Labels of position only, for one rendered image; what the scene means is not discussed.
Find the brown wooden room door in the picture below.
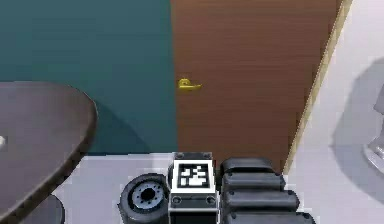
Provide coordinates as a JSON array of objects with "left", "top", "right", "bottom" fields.
[{"left": 169, "top": 0, "right": 344, "bottom": 174}]

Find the grey metal stand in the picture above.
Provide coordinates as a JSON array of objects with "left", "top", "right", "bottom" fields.
[{"left": 363, "top": 83, "right": 384, "bottom": 176}]

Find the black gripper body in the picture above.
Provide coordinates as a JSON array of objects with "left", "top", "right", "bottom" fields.
[{"left": 118, "top": 172, "right": 171, "bottom": 224}]

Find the yellow door handle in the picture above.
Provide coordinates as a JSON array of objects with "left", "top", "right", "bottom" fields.
[{"left": 178, "top": 78, "right": 203, "bottom": 91}]

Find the dark brown round table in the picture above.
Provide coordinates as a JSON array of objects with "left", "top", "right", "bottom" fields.
[{"left": 0, "top": 80, "right": 99, "bottom": 224}]

